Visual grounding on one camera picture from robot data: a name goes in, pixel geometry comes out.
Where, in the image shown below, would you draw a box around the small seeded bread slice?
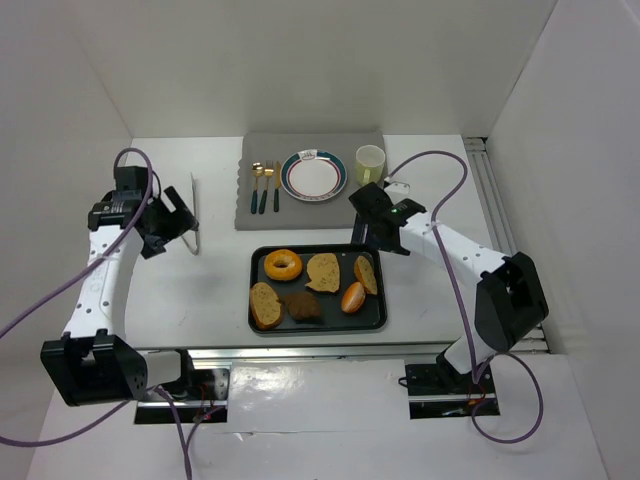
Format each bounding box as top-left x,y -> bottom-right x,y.
354,255 -> 378,295

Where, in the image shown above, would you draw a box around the dark brown chocolate bread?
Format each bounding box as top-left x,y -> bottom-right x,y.
284,292 -> 323,323

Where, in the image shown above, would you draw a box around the oval seeded bread slice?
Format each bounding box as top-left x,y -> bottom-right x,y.
249,282 -> 284,330

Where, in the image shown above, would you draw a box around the metal food tongs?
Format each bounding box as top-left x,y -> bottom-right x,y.
181,174 -> 201,256

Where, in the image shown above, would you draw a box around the gold fork green handle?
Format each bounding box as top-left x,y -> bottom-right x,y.
258,161 -> 274,214

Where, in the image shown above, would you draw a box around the aluminium rail right side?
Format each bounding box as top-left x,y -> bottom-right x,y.
462,135 -> 551,355

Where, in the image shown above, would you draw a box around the gold knife green handle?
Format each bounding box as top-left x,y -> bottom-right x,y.
273,162 -> 281,213

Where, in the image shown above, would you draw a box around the aluminium rail front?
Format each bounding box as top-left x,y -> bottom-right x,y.
134,340 -> 466,362

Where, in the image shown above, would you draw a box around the black rectangular tray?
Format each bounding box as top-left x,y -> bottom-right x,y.
247,244 -> 388,336

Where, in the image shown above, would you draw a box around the gold spoon green handle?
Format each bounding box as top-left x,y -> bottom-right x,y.
250,162 -> 264,214

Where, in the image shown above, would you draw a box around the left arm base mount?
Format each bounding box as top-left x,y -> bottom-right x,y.
134,364 -> 231,425

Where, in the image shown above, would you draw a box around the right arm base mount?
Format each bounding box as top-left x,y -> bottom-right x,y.
398,364 -> 500,420

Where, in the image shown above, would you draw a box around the pale green mug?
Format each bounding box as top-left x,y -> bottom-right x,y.
355,145 -> 386,186

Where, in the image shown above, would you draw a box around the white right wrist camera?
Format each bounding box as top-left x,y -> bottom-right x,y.
383,176 -> 410,198

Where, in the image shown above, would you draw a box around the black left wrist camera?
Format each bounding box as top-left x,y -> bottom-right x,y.
114,166 -> 149,194

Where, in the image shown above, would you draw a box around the white plate teal rim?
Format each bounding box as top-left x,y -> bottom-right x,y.
280,149 -> 348,203

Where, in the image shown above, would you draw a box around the orange bread roll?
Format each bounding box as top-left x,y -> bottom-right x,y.
341,281 -> 366,314

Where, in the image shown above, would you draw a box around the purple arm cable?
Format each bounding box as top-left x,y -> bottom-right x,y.
387,151 -> 544,445
0,147 -> 225,480

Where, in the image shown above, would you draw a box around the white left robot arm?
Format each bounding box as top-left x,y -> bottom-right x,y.
40,187 -> 198,406

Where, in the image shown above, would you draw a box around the grey placemat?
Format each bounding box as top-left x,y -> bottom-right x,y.
234,131 -> 385,231

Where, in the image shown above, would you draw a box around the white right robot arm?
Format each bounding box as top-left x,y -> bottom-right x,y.
349,184 -> 549,387

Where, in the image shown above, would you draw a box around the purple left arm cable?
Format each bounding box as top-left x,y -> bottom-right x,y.
0,147 -> 225,480

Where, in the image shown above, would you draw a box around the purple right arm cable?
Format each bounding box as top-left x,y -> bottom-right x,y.
387,151 -> 544,445

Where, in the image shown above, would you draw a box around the aluminium rail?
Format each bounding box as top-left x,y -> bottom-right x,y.
134,340 -> 466,362
462,135 -> 551,355

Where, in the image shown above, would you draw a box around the orange glazed donut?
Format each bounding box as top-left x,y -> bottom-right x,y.
264,249 -> 303,282

